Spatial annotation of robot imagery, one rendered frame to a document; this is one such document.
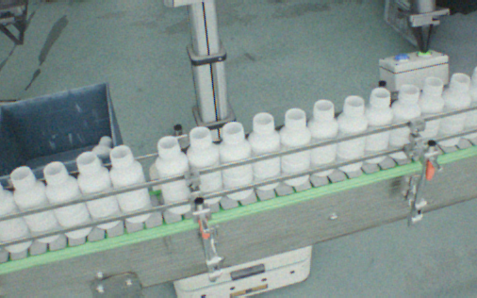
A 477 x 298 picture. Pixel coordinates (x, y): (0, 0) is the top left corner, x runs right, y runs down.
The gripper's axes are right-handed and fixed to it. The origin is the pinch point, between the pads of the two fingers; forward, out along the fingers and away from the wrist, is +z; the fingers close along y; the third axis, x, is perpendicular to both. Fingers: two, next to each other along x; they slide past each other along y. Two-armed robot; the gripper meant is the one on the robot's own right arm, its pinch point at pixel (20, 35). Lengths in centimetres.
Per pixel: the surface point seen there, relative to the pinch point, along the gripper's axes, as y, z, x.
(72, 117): -14.0, 36.3, 2.7
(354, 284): 13, 121, 89
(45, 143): -13.6, 43.8, -7.5
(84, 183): 43.2, 8.9, 12.1
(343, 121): 41, 9, 62
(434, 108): 43, 9, 81
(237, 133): 43, 5, 41
